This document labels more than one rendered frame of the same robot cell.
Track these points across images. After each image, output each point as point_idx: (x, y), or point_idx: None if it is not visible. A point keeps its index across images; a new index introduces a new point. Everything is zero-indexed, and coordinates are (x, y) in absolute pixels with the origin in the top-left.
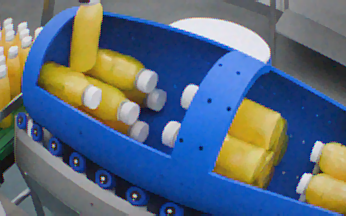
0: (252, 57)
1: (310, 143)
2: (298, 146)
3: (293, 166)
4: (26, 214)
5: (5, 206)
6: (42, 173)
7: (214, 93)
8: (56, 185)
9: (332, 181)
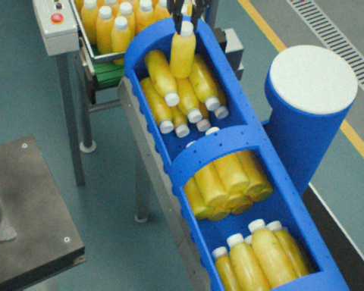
0: (249, 135)
1: (288, 208)
2: (280, 201)
3: (271, 212)
4: (46, 169)
5: (32, 157)
6: (131, 115)
7: (199, 149)
8: (136, 129)
9: (248, 263)
